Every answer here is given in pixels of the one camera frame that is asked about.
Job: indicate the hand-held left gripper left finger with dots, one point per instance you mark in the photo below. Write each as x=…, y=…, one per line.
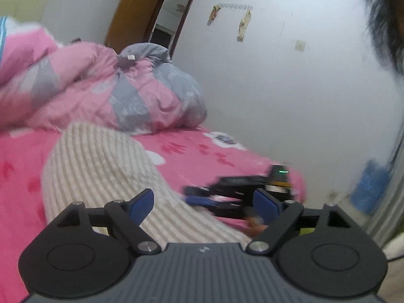
x=142, y=205

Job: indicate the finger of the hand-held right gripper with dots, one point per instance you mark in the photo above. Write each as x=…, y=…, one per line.
x=202, y=202
x=200, y=191

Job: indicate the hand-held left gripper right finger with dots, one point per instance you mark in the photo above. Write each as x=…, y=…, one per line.
x=265, y=205

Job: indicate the beige white checked coat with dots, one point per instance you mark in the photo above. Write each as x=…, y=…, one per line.
x=104, y=164

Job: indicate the person's right hand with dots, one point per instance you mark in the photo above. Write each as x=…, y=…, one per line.
x=255, y=227

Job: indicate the blue plastic bag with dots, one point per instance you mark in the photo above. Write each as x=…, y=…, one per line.
x=369, y=186

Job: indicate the pink grey floral duvet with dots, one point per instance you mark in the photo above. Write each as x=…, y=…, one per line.
x=94, y=85

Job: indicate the long hanging cloth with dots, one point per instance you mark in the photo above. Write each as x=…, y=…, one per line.
x=243, y=26

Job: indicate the small hanging cloth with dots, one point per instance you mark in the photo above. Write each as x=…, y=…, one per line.
x=214, y=14

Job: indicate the person's dark hair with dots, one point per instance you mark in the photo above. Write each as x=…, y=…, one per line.
x=385, y=15

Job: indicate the white wall socket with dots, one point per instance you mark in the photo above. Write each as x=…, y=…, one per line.
x=300, y=45

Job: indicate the metal wall hook rack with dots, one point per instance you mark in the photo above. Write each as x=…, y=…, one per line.
x=236, y=6

